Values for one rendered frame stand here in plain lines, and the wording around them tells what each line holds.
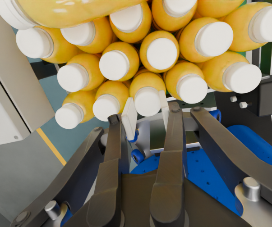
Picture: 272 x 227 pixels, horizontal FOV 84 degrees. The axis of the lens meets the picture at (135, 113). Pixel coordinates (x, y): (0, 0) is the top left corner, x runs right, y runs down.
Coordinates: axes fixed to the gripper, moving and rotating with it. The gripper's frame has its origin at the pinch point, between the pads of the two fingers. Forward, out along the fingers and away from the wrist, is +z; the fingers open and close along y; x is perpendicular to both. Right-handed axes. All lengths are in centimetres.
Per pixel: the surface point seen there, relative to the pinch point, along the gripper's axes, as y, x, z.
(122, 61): -2.0, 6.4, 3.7
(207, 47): 8.9, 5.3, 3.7
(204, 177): 7.2, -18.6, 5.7
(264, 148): 57, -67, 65
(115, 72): -3.4, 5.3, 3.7
